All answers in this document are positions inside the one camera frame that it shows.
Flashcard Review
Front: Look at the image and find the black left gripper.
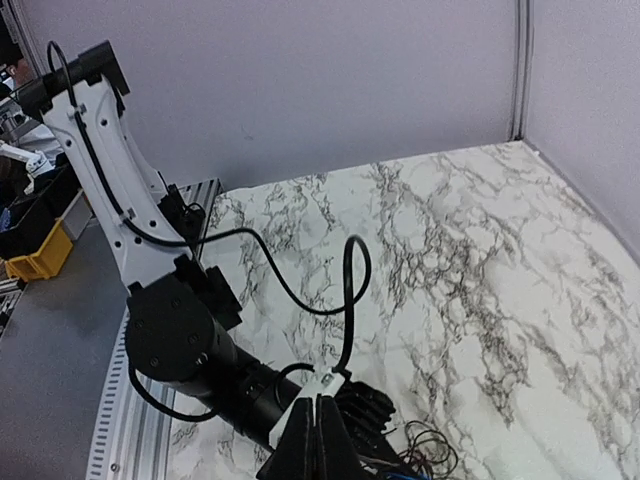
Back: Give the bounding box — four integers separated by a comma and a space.
197, 344, 395, 478

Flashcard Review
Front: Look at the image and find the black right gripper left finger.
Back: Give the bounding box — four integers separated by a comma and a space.
256, 398, 314, 480

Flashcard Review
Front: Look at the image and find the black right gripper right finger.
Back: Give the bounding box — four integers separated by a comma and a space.
313, 395, 367, 480

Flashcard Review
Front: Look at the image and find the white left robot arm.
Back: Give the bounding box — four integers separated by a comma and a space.
17, 42, 393, 479

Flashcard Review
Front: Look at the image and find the yellow storage bin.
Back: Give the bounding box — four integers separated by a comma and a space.
4, 219, 73, 283

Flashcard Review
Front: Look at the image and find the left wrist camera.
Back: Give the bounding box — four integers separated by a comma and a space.
268, 367, 348, 450

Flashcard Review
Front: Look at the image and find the blue tangled cable in pile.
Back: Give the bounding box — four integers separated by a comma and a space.
369, 462, 431, 480

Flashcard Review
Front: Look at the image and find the black tangled cable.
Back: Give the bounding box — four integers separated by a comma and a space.
394, 419, 460, 474

